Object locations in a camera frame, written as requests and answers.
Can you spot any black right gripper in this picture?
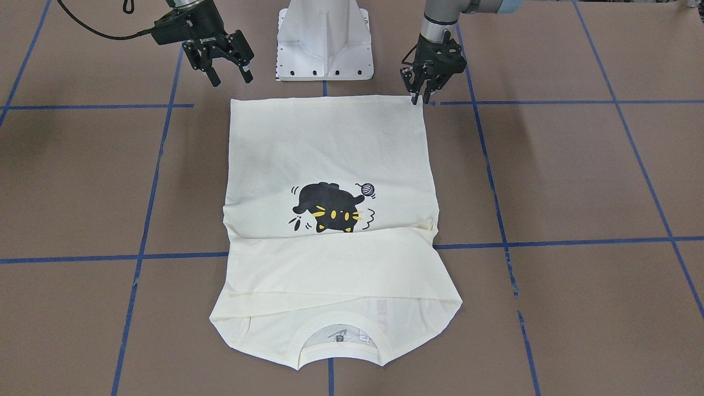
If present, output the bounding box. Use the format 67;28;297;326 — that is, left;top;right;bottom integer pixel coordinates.
152;3;254;87

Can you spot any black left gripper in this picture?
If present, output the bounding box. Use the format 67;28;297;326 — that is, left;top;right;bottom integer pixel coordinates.
400;32;467;105

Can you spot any cream long-sleeve Twinkle shirt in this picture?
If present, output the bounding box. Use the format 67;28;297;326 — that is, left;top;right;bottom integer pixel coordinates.
210;95;463;370

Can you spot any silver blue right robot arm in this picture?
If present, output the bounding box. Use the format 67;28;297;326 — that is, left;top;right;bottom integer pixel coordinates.
151;1;254;87

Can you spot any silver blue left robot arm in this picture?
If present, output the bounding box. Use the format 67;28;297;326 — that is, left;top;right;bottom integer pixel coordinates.
399;1;521;105

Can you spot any white camera post with base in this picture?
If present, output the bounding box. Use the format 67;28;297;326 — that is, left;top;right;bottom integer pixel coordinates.
275;1;375;82

